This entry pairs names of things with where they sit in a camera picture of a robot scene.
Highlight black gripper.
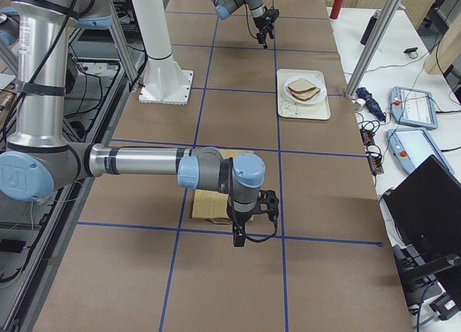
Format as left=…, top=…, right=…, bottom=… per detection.
left=253, top=13, right=273, bottom=49
left=226, top=207, right=253, bottom=248

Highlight bread slice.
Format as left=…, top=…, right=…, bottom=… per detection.
left=290, top=88, right=321, bottom=102
left=287, top=78, right=317, bottom=93

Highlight white round plate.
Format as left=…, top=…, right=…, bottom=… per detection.
left=284, top=74, right=327, bottom=105

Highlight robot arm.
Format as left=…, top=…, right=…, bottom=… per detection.
left=211, top=0, right=279, bottom=49
left=1, top=0, right=278, bottom=247

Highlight bread slice on plate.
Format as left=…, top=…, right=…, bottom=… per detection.
left=290, top=88, right=321, bottom=102

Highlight wooden cutting board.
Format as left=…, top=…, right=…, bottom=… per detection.
left=190, top=148, right=256, bottom=222

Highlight cream bear serving tray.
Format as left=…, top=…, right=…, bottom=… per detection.
left=277, top=69, right=331, bottom=120

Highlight red water bottle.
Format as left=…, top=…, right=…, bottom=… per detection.
left=330, top=0, right=344, bottom=19

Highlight black water bottle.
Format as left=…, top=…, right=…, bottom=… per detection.
left=360, top=10, right=380, bottom=45

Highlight small metal cup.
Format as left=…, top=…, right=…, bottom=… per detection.
left=354, top=98, right=366, bottom=112

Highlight folded dark blue umbrella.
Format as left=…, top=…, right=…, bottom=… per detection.
left=356, top=87, right=386, bottom=122

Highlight far teach pendant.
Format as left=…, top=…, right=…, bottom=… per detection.
left=390, top=86, right=438, bottom=130

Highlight teach pendant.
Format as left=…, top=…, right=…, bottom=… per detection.
left=386, top=127, right=454, bottom=174
left=390, top=86, right=438, bottom=130

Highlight black monitor stand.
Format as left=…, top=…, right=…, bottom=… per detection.
left=393, top=245, right=460, bottom=307

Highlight near teach pendant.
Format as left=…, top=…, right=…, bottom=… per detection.
left=386, top=127, right=454, bottom=174

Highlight black laptop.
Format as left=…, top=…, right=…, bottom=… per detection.
left=384, top=155, right=460, bottom=260

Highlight aluminium frame post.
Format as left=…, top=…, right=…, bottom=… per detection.
left=344, top=0, right=402, bottom=99

